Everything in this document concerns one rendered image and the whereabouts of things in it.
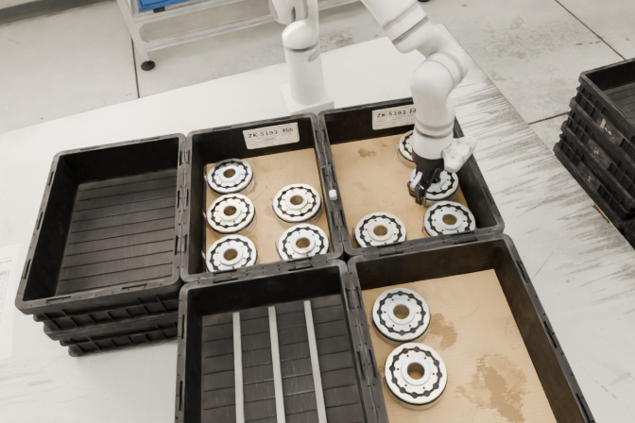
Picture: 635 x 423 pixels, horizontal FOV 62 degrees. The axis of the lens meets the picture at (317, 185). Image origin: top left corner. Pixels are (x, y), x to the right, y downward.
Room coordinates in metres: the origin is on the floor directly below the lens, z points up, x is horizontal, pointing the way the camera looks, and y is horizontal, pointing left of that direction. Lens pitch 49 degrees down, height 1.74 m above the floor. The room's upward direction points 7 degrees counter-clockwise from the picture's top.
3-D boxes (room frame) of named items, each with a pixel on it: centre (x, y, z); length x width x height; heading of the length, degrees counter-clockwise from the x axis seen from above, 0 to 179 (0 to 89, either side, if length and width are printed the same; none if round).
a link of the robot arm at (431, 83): (0.70, -0.22, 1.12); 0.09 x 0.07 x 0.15; 135
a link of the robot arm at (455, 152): (0.69, -0.24, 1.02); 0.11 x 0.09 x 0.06; 47
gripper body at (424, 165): (0.71, -0.23, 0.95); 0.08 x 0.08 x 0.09
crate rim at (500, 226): (0.72, -0.18, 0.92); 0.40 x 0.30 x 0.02; 2
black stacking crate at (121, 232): (0.70, 0.42, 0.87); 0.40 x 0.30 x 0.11; 2
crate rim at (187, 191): (0.71, 0.12, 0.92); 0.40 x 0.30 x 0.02; 2
